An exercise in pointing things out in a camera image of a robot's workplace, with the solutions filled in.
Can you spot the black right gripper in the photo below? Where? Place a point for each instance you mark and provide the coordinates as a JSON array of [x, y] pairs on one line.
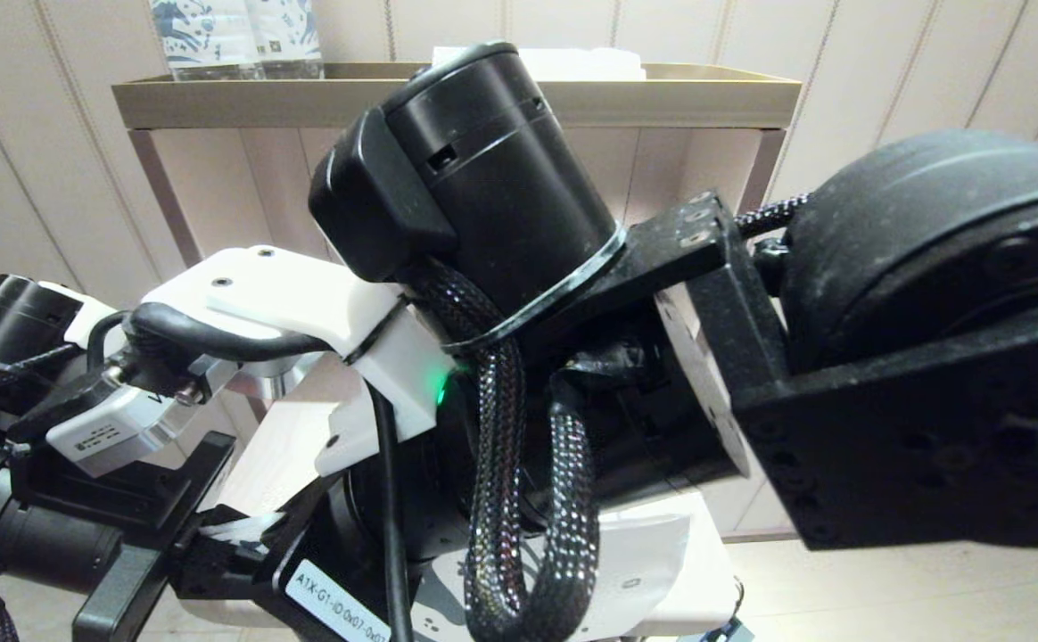
[[341, 606]]

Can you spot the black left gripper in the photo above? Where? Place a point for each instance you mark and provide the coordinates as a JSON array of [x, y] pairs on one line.
[[127, 597]]

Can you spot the white blue horse print bag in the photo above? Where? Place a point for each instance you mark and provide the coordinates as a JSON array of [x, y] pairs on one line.
[[644, 562]]

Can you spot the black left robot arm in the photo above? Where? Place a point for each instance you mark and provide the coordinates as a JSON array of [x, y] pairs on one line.
[[20, 535]]

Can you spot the beige wooden shelf cabinet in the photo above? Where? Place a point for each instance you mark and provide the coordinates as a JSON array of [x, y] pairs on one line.
[[216, 160]]

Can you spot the patterned bags on top shelf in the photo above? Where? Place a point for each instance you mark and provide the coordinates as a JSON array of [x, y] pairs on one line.
[[205, 37]]

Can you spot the flat white blue packet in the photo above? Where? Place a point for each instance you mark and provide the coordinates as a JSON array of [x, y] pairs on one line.
[[599, 64]]

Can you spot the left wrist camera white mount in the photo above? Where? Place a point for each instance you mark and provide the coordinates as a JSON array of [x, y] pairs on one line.
[[109, 428]]

